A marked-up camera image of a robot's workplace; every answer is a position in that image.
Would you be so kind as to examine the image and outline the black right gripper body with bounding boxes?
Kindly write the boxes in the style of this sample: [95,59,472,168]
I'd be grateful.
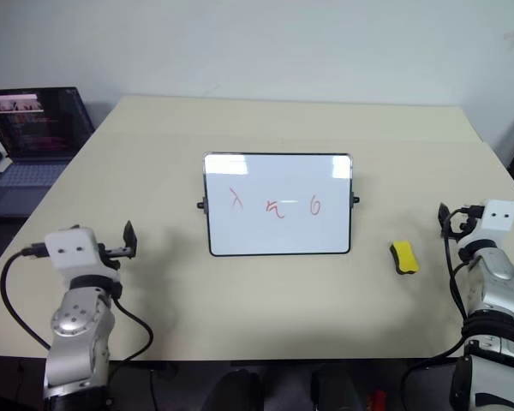
[447,205,486,239]

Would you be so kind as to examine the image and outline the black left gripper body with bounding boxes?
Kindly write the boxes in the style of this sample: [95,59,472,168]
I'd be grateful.
[94,241,132,271]

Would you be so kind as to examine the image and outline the yellow and black eraser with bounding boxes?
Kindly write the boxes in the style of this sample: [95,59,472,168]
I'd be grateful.
[388,240,421,276]

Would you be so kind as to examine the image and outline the open laptop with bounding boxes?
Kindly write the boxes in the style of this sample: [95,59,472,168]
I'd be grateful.
[0,86,97,220]

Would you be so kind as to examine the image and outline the small whiteboard with black stand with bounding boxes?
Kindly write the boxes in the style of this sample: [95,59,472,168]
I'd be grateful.
[196,151,362,259]

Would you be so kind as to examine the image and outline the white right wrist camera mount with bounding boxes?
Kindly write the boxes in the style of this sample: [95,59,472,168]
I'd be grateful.
[458,198,514,249]

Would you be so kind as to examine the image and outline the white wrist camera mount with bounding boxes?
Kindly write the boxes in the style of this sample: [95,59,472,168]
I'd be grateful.
[43,227,120,283]
[458,198,514,249]

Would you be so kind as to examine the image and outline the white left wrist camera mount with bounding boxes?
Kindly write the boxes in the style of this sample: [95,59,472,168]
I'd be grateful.
[43,227,120,283]

